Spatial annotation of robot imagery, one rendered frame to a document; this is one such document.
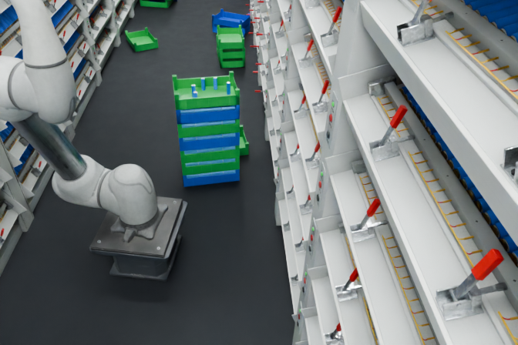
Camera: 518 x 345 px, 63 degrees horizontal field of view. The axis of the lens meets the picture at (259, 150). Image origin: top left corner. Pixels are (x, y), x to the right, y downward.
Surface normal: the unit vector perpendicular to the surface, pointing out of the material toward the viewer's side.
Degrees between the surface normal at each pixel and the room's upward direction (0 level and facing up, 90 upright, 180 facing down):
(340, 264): 19
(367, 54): 90
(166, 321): 0
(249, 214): 0
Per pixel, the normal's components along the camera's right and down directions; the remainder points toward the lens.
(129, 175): 0.12, -0.73
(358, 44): 0.06, 0.61
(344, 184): -0.29, -0.75
